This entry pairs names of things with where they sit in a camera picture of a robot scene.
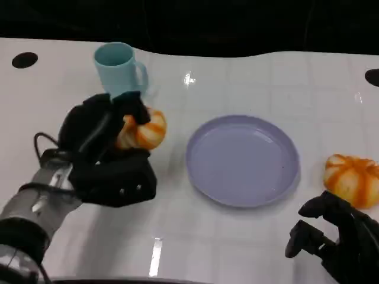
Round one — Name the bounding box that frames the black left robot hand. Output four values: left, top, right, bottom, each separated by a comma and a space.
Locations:
57, 91, 152, 166

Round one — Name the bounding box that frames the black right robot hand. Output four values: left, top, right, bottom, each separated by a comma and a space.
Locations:
284, 191, 379, 284

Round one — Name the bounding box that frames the orange white toy bread roll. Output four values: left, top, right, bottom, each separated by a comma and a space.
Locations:
115, 106, 168, 152
322, 153, 379, 210

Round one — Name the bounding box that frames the pale green mug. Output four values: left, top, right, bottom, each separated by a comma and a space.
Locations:
94, 41, 149, 98

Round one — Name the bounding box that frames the lilac plate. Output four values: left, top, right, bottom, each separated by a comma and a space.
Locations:
185, 115, 301, 208

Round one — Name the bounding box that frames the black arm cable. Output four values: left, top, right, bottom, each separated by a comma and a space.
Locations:
33, 131, 78, 163

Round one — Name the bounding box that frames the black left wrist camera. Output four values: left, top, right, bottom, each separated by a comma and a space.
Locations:
69, 149, 158, 208

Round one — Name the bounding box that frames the black table cable hole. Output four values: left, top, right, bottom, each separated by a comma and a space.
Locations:
11, 52, 39, 69
364, 69, 379, 87

